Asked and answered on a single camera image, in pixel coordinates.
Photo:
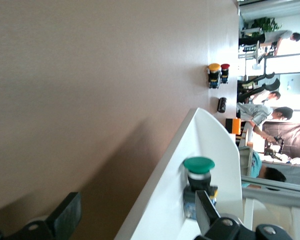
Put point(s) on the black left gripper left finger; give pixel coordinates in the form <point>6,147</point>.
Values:
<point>65,215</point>

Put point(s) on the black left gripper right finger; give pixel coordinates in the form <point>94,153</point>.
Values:
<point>207,215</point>

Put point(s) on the green mushroom push button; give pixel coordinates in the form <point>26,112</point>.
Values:
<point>198,165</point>

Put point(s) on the white plastic drawer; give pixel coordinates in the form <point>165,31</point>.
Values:
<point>202,135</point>

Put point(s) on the orange button box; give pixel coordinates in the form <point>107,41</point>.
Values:
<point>236,125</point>

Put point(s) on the red mushroom push button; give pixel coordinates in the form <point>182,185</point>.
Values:
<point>225,72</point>

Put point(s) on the yellow mushroom push button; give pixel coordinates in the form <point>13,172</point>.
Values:
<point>213,68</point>

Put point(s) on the person in teal shirt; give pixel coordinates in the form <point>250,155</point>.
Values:
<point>272,173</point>

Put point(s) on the black cylindrical capacitor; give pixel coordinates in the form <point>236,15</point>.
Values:
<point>222,105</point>

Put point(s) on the masked person in grey shirt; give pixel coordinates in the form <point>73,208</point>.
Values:
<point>257,112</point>

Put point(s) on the black cloth backdrop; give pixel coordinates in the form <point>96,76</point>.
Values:
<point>290,135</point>

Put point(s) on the person in white shirt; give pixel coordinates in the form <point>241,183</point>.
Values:
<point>273,96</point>

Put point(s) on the black office chair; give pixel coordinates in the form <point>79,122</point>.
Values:
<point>270,86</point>

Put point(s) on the green potted plant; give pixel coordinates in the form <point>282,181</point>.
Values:
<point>265,23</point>

